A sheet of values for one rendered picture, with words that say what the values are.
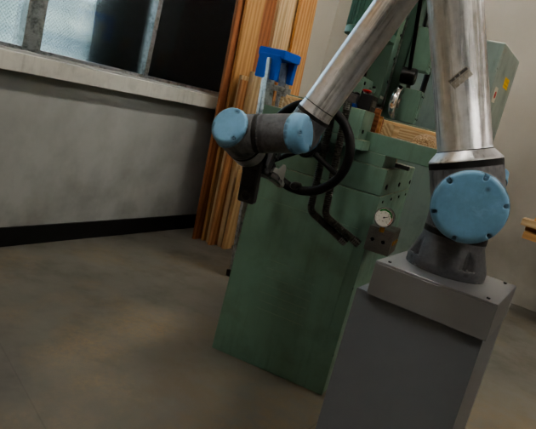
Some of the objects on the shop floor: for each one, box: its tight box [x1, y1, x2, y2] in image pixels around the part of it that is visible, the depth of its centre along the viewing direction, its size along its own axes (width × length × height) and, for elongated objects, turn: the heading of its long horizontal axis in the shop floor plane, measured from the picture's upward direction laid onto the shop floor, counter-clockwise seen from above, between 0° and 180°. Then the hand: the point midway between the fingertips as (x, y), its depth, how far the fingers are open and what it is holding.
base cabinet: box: [212, 165, 408, 395], centre depth 228 cm, size 45×58×71 cm
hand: (269, 183), depth 166 cm, fingers open, 7 cm apart
